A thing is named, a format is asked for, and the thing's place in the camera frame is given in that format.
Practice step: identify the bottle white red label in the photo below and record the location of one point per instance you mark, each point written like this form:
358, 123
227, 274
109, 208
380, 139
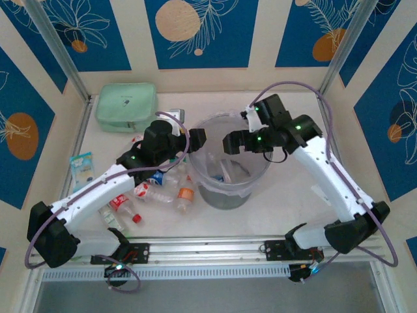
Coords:
141, 190

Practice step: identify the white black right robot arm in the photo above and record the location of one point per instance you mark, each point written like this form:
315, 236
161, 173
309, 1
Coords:
325, 169

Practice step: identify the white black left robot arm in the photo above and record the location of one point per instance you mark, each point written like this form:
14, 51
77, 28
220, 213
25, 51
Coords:
97, 190

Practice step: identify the clear plastic bin liner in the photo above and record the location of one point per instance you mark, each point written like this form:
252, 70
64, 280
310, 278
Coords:
242, 192

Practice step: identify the clear bottle red print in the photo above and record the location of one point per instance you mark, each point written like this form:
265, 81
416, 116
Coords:
136, 141

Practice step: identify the crushed bottle blue label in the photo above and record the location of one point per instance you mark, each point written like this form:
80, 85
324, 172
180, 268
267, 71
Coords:
228, 171

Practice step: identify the clear unlabelled crushed bottle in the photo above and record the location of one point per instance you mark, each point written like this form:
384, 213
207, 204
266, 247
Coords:
176, 172

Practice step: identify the mint green zipper pouch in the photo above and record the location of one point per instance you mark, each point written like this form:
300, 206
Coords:
125, 104

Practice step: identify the bottle orange label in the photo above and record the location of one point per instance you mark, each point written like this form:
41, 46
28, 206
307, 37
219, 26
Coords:
185, 194

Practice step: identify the bottle red label red cap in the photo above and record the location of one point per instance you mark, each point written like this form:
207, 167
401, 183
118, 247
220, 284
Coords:
120, 202

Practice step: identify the light blue wipes packet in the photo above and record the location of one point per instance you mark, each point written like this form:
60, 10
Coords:
83, 171

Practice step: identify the clear bottle green label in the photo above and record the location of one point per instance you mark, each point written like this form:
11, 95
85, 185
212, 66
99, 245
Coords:
112, 221

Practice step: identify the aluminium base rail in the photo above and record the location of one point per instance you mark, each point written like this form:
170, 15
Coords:
208, 249

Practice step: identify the aluminium frame post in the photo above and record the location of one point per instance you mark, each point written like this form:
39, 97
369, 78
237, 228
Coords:
57, 45
348, 45

